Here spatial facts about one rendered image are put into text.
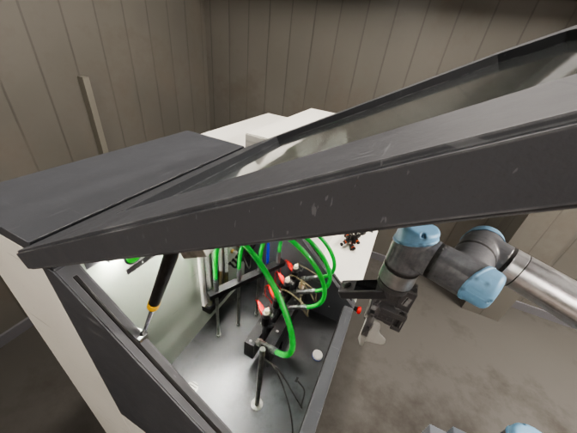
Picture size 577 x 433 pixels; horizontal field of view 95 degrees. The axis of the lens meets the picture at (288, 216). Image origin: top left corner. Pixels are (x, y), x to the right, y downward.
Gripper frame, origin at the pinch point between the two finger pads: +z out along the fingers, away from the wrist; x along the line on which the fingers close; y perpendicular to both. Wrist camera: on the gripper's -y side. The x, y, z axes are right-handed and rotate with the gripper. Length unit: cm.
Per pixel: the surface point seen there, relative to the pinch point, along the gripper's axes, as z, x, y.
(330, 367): 27.9, 2.4, -4.0
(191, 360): 40, -13, -51
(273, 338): 24.9, 0.4, -25.0
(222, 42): -55, 191, -187
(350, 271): 25, 48, -9
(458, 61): -64, 196, 11
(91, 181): -27, -15, -74
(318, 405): 27.8, -10.2, -3.6
